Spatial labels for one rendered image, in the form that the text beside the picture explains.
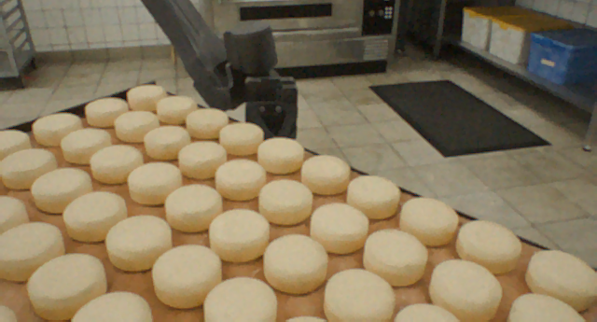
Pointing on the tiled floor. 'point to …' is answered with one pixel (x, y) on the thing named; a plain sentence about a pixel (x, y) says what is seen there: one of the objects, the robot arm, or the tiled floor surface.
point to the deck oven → (313, 24)
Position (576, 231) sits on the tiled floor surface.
